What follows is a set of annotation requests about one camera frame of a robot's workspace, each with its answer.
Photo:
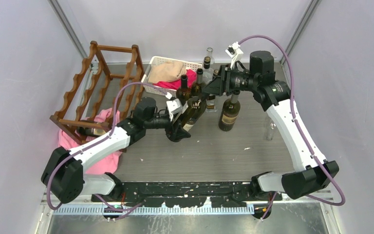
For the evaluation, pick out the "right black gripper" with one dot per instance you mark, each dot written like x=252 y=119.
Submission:
x=221 y=84

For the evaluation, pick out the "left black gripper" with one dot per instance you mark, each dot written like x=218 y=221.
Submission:
x=178 y=131

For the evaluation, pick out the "black-neck green wine bottle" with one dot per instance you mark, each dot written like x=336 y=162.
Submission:
x=196 y=107

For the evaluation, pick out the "silver-neck dark wine bottle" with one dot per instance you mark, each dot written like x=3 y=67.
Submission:
x=91 y=132

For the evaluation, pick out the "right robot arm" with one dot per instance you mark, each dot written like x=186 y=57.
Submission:
x=312 y=171

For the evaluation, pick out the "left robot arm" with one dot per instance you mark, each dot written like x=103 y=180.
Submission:
x=65 y=173

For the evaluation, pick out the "rear clear bottle black cap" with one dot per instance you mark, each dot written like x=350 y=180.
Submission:
x=207 y=70

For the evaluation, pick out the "clear bottle black cap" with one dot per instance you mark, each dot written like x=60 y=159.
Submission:
x=211 y=99
x=207 y=70

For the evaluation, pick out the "dark bottle gold label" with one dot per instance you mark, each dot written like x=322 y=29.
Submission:
x=197 y=85

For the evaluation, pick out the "dark bottle beige label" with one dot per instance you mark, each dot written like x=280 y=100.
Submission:
x=230 y=110

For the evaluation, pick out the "brown wine bottle white label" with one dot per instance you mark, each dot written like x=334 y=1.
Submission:
x=183 y=93

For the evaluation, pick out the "empty clear glass bottle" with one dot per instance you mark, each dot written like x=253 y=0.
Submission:
x=209 y=53

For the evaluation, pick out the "brown wooden wine rack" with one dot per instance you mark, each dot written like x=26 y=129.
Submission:
x=93 y=96

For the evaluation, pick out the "magenta cloth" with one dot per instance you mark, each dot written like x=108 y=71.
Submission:
x=191 y=75

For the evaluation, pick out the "beige cloth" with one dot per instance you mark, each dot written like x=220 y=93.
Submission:
x=168 y=72

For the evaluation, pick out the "clear drinking glass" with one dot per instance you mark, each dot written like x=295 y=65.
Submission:
x=270 y=128

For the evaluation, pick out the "white plastic basket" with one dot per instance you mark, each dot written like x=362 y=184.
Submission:
x=156 y=60

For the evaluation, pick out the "pink cloth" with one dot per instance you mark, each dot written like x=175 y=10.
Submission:
x=109 y=164

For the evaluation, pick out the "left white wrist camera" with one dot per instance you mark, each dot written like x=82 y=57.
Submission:
x=174 y=106

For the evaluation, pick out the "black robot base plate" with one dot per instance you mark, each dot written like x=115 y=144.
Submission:
x=227 y=194

